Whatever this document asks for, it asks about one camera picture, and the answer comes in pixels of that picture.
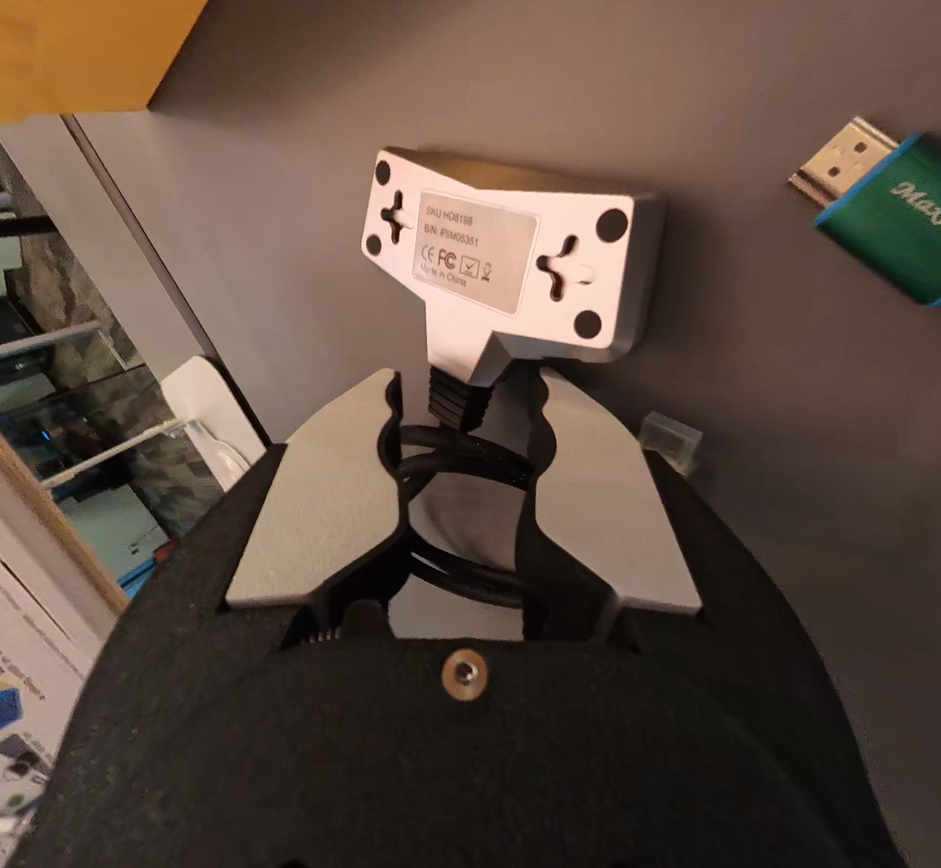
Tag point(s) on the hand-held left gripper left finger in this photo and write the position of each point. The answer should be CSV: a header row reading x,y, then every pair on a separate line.
x,y
316,516

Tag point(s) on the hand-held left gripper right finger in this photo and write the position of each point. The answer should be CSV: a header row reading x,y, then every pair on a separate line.
x,y
610,516

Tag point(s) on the silver port hub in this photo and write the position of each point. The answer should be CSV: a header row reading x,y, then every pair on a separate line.
x,y
500,258

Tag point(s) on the yellow plastic bin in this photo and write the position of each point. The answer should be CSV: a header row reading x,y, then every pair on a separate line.
x,y
88,16

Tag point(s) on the white stand base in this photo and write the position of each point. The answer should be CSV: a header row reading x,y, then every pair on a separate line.
x,y
213,420

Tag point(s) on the instruction sheet on stand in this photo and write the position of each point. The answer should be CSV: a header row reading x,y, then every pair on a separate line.
x,y
59,545

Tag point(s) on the printed instruction sheet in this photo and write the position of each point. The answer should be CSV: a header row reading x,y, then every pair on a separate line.
x,y
30,692

